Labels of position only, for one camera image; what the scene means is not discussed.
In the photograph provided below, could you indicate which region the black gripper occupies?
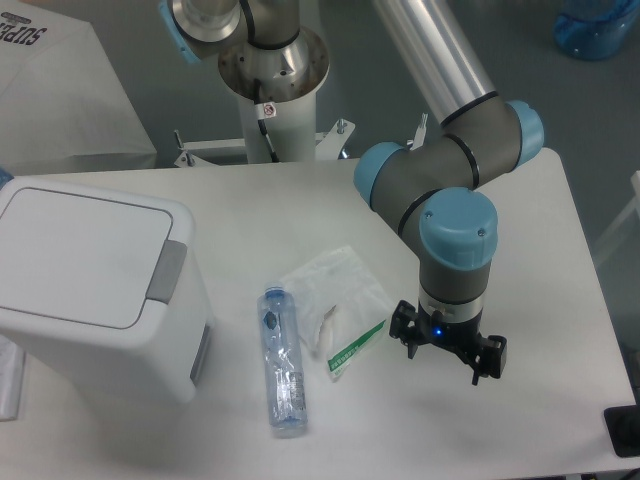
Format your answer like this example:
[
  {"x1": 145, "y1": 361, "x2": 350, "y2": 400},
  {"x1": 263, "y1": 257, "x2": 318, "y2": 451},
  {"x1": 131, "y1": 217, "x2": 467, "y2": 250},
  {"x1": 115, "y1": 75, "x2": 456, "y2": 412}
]
[{"x1": 389, "y1": 300, "x2": 507, "y2": 385}]

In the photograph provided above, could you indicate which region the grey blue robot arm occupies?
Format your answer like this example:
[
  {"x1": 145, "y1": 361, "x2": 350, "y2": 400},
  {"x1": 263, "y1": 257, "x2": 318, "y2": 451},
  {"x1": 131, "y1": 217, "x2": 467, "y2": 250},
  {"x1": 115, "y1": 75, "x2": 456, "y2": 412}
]
[{"x1": 161, "y1": 1, "x2": 544, "y2": 379}]

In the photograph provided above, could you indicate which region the white push-lid trash can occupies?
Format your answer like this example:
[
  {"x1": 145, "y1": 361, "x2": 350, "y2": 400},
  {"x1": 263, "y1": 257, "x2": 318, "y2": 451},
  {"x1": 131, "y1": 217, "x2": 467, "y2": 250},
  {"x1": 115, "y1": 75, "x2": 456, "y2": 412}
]
[{"x1": 1, "y1": 176, "x2": 213, "y2": 403}]

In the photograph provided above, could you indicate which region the clear plastic bag green label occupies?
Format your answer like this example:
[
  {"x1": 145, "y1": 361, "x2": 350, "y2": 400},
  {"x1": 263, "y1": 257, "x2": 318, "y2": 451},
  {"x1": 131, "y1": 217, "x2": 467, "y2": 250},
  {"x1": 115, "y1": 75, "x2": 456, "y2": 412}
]
[{"x1": 280, "y1": 245, "x2": 394, "y2": 381}]

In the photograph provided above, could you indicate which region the clear plastic water bottle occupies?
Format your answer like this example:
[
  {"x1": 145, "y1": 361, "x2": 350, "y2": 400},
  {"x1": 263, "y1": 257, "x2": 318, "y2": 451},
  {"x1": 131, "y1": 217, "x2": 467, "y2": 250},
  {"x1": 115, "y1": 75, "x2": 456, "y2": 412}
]
[{"x1": 257, "y1": 282, "x2": 308, "y2": 438}]

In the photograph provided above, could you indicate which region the black device at table edge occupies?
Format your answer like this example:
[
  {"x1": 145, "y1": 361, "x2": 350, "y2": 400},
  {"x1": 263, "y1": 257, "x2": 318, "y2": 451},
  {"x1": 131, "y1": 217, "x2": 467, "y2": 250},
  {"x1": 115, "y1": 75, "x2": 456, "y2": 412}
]
[{"x1": 604, "y1": 405, "x2": 639, "y2": 458}]

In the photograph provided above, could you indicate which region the blue water jug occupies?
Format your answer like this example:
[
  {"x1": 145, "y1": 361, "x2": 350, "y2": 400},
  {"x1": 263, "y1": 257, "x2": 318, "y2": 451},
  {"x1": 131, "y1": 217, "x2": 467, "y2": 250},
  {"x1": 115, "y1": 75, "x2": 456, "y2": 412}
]
[{"x1": 552, "y1": 1, "x2": 639, "y2": 61}]

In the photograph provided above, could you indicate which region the white printed box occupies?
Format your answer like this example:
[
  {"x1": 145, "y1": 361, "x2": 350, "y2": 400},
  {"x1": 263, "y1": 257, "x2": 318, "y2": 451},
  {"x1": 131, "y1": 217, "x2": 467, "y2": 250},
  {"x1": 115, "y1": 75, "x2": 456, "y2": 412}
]
[{"x1": 1, "y1": 17, "x2": 156, "y2": 175}]

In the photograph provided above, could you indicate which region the white frame right edge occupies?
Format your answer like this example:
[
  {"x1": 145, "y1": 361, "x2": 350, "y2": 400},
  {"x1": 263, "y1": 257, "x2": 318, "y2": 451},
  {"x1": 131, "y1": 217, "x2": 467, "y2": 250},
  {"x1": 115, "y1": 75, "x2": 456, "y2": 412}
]
[{"x1": 593, "y1": 171, "x2": 639, "y2": 267}]

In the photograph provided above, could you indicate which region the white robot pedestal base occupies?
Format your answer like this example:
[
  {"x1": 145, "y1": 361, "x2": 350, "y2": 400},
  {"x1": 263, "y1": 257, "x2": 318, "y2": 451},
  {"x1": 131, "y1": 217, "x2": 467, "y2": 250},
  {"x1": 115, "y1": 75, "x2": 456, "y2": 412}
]
[{"x1": 174, "y1": 92, "x2": 356, "y2": 168}]

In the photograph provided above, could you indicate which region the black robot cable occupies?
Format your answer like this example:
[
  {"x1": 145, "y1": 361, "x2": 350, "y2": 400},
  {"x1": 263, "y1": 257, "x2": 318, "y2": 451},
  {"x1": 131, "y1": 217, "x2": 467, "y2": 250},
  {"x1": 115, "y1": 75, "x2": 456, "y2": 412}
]
[{"x1": 251, "y1": 79, "x2": 281, "y2": 163}]

